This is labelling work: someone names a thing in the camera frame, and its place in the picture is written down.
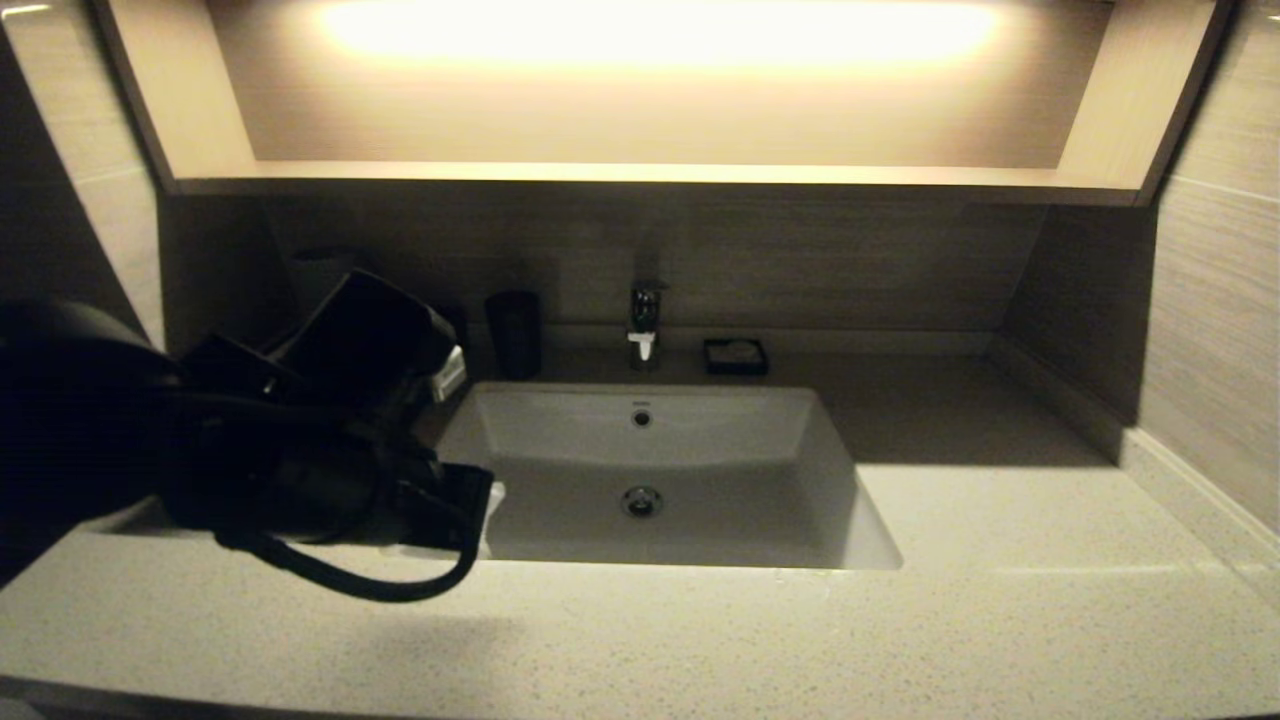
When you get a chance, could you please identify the white sachet green label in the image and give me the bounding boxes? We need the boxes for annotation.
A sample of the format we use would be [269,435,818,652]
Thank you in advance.
[385,480,507,561]

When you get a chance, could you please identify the black soap dish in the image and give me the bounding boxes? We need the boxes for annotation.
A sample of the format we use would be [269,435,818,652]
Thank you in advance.
[702,338,771,379]

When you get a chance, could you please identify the wooden wall shelf niche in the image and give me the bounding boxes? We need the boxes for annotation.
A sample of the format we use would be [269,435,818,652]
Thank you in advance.
[90,0,1236,209]

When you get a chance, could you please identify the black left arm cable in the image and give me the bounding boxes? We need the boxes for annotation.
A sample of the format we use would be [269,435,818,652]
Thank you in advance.
[215,480,483,603]

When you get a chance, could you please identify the warm light strip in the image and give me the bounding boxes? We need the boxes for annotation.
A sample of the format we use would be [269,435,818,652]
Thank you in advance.
[320,0,1001,76]

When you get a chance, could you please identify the chrome faucet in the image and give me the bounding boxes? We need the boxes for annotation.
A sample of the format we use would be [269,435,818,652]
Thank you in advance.
[626,282,671,373]

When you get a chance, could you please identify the white sink basin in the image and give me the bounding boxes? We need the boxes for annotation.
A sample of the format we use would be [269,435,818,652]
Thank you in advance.
[435,382,903,571]

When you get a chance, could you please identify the black cup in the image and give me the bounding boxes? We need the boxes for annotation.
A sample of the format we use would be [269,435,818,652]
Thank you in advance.
[486,292,544,381]

